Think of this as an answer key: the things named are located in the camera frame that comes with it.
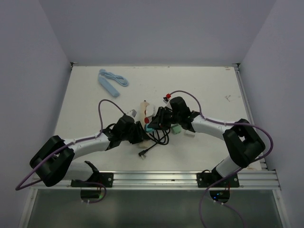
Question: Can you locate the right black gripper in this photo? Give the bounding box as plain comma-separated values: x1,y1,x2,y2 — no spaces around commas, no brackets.
149,106,181,130

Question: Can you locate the cyan plug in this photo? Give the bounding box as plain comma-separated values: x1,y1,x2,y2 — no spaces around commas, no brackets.
144,124,155,133

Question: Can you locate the green plug adapter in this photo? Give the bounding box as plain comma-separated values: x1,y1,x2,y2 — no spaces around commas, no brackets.
171,124,182,135

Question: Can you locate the beige red power strip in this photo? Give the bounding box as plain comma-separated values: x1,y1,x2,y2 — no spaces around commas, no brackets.
139,101,152,148

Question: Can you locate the black power cord with plug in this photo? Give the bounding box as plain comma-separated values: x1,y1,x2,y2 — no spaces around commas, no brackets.
138,129,171,157

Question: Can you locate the light blue cord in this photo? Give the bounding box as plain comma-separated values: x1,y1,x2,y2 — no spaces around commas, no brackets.
98,68,130,88

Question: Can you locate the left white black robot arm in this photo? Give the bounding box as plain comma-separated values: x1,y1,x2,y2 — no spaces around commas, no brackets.
29,114,149,187

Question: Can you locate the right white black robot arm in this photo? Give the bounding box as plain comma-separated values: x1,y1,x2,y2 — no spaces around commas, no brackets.
148,97,266,187

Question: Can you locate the white square plug adapter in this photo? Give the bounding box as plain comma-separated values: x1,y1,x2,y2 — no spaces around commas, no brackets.
184,131,195,138

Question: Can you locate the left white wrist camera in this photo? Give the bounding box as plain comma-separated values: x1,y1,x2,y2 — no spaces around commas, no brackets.
126,109,137,118

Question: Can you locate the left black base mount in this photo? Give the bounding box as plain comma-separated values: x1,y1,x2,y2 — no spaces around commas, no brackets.
71,161,114,188

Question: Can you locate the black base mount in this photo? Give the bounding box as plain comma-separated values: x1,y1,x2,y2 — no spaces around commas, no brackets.
71,161,114,188
196,170,240,188

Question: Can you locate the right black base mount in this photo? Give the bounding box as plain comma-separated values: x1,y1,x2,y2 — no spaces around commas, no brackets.
196,170,240,188

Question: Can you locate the right aluminium side rail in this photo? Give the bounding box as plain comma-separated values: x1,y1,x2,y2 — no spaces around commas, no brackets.
232,63,268,171

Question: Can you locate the aluminium mounting rail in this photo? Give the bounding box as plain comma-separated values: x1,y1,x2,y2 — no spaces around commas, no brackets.
52,170,282,190

